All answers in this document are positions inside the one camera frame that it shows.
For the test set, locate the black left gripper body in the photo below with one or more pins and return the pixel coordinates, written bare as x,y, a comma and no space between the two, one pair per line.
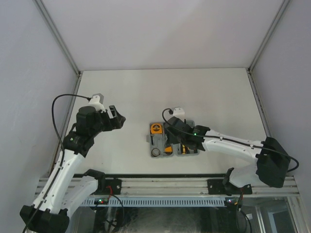
103,122

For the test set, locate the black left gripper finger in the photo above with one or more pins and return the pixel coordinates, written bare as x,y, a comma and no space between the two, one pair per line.
117,122
113,112

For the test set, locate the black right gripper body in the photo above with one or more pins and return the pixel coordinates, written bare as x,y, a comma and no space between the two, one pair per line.
172,139

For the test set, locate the screwdriver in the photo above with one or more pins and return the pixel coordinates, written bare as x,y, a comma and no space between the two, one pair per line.
184,149

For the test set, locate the orange tape measure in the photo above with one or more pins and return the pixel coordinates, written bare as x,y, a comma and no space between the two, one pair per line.
156,128

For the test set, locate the grey plastic tool case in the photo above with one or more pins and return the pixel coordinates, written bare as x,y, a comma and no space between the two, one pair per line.
160,140

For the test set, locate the orange hex key set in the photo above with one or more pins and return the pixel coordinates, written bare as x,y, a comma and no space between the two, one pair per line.
168,149

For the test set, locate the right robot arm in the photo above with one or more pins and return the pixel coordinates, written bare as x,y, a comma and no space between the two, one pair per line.
268,162

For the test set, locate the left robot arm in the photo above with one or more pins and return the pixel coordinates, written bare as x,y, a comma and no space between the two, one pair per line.
51,211

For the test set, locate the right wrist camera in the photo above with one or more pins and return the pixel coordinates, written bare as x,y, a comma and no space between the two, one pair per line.
178,112

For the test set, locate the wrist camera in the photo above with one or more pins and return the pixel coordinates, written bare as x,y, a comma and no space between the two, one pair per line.
178,112
96,101

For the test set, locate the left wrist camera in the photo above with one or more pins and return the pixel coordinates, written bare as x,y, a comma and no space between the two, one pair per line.
96,101

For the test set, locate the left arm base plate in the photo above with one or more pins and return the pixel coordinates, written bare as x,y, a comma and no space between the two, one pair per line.
109,186

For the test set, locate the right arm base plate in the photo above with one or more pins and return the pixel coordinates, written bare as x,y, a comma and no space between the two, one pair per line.
218,187

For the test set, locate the aluminium front rail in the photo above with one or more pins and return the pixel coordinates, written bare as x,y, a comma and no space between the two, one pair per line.
192,187

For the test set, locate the grey slotted cable duct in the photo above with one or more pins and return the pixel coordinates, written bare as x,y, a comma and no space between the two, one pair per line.
155,202

